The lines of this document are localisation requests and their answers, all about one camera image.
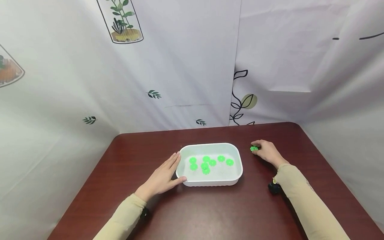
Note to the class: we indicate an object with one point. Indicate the person's right fingers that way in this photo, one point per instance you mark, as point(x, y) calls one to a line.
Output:
point(260, 146)

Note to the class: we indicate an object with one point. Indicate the person's left forearm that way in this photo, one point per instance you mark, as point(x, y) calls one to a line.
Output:
point(121, 220)

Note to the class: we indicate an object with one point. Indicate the group of green flower pieces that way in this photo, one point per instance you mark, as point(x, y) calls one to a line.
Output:
point(206, 165)

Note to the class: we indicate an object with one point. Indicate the white plastic tray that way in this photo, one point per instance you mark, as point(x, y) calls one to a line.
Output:
point(216, 178)

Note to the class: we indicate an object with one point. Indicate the person's left fingers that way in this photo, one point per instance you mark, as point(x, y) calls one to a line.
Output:
point(171, 163)

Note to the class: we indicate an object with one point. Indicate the person's left thumb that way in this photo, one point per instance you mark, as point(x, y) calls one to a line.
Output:
point(179, 181)

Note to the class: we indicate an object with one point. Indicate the person's right hand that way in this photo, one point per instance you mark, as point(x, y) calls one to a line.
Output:
point(268, 153)

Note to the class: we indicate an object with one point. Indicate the person's left hand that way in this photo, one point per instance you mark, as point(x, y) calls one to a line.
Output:
point(159, 180)

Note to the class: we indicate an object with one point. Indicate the single green flower button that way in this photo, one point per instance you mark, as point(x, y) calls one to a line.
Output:
point(253, 148)

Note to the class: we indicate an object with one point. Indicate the black wrist band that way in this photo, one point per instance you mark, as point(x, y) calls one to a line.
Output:
point(145, 213)
point(274, 188)

